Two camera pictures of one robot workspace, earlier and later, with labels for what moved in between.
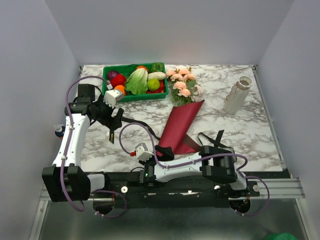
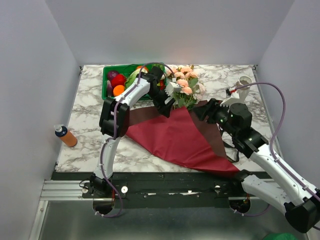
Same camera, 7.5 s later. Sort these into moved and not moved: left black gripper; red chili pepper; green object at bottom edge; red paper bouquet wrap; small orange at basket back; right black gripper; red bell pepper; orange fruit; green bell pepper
Moved: right black gripper; red paper bouquet wrap; left black gripper
Not moved: orange fruit; small orange at basket back; red chili pepper; green object at bottom edge; green bell pepper; red bell pepper
